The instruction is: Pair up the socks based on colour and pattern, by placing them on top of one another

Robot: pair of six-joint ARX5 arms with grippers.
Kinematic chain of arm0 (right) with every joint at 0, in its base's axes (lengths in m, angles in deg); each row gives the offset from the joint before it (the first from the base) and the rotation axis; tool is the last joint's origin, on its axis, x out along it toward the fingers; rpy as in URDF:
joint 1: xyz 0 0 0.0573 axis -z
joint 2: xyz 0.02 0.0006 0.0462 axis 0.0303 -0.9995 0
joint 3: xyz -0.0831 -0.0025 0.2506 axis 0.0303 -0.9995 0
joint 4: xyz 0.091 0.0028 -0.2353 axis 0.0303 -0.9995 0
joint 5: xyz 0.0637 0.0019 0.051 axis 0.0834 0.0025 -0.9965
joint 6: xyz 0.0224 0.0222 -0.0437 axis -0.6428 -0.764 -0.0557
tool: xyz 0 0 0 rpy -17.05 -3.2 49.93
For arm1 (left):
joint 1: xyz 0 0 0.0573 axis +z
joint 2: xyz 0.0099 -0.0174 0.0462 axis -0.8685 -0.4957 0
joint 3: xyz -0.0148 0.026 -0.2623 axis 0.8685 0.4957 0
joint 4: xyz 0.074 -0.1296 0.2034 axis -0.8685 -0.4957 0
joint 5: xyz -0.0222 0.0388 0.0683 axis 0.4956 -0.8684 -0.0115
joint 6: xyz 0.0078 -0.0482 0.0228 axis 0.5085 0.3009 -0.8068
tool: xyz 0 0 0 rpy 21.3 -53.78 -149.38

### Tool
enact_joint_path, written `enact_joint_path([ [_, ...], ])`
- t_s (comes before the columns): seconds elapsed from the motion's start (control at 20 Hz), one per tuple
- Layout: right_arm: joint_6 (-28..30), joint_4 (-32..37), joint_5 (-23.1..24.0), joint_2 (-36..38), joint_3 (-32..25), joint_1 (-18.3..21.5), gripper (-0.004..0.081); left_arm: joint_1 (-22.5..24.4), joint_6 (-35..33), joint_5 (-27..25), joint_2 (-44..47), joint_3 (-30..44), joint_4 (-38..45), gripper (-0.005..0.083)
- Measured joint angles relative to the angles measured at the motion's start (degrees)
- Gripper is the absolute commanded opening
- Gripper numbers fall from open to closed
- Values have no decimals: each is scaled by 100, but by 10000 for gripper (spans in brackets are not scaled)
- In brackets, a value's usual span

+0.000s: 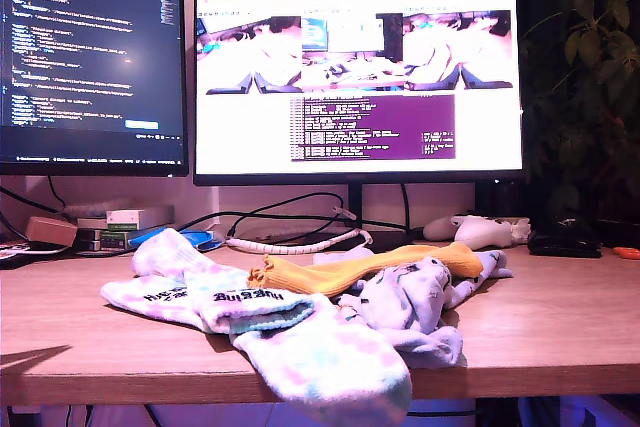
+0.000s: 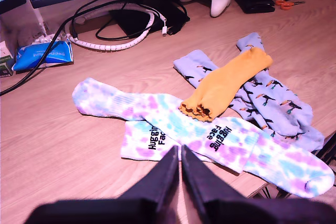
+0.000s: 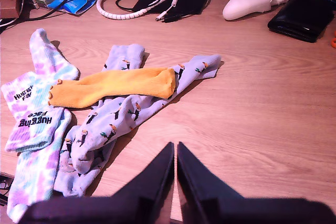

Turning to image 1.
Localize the black pouch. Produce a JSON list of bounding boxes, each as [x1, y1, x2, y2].
[[528, 229, 604, 259]]

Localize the pastel tie-dye sock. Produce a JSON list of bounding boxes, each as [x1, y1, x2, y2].
[[99, 274, 414, 423], [130, 227, 317, 337]]

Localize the white spiral cable wrap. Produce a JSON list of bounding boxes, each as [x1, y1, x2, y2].
[[225, 227, 374, 255]]

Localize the green leafy houseplant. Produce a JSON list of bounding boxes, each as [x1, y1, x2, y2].
[[519, 0, 640, 228]]

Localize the black monitor stand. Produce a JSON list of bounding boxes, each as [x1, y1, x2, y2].
[[348, 183, 417, 252]]

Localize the beige box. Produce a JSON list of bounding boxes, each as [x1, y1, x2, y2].
[[24, 215, 79, 248]]

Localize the white game controller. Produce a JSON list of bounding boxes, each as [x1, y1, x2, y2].
[[423, 214, 531, 252]]

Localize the monitor showing dark code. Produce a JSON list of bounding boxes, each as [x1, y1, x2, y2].
[[0, 0, 190, 178]]

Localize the white box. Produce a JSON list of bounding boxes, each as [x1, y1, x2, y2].
[[105, 205, 176, 231]]

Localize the black monitor cable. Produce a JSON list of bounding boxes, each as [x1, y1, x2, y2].
[[399, 183, 413, 234]]

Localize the yellow frilly-cuff sock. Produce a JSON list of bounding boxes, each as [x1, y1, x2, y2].
[[247, 241, 485, 297]]

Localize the monitor showing white screen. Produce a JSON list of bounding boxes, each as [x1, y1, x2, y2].
[[192, 0, 526, 186]]

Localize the green and white small boxes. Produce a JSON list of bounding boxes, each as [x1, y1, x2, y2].
[[77, 226, 132, 252]]

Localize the blue pouch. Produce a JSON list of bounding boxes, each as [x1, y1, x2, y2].
[[127, 227, 224, 252]]

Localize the printed magazine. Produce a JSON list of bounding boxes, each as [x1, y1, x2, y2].
[[0, 240, 69, 271]]

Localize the black desk cable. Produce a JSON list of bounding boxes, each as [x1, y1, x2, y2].
[[119, 210, 414, 253], [219, 190, 347, 244]]

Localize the pale blue toucan sock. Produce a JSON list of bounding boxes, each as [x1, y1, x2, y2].
[[335, 245, 465, 369], [357, 249, 515, 334]]

